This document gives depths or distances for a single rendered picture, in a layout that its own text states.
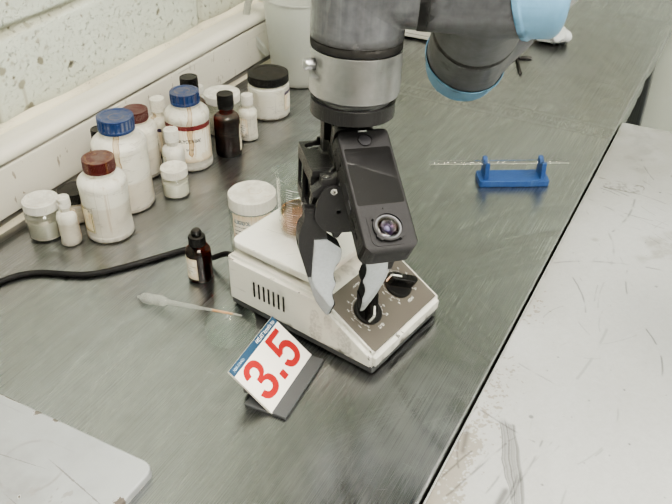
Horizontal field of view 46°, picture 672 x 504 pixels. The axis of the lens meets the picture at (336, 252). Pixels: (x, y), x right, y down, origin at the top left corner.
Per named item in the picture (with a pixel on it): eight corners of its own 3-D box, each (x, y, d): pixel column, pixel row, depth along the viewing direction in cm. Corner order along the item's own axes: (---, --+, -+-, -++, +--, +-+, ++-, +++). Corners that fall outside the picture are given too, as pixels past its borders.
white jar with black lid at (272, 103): (256, 124, 129) (253, 82, 124) (244, 107, 134) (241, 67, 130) (295, 117, 131) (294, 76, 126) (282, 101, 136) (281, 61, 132)
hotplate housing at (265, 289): (439, 314, 89) (445, 256, 85) (372, 379, 81) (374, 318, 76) (288, 245, 100) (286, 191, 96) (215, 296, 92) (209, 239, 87)
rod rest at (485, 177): (542, 175, 115) (546, 153, 113) (548, 187, 113) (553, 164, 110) (474, 176, 115) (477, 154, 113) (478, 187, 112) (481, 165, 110)
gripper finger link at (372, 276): (375, 276, 81) (371, 198, 76) (392, 311, 76) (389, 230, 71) (345, 282, 80) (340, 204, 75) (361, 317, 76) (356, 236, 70)
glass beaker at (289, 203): (332, 222, 89) (332, 158, 85) (318, 248, 85) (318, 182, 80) (282, 214, 91) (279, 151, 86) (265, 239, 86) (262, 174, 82)
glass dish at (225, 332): (264, 325, 88) (263, 309, 86) (244, 357, 83) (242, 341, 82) (219, 314, 89) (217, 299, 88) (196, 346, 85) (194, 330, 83)
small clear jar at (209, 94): (232, 141, 124) (229, 102, 120) (199, 134, 125) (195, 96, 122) (249, 126, 128) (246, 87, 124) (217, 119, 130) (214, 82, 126)
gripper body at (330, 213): (371, 192, 77) (380, 73, 71) (396, 238, 70) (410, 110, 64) (293, 197, 76) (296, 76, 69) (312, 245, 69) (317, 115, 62)
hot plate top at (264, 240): (383, 234, 88) (383, 228, 88) (315, 286, 80) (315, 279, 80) (299, 200, 94) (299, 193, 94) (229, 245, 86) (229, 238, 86)
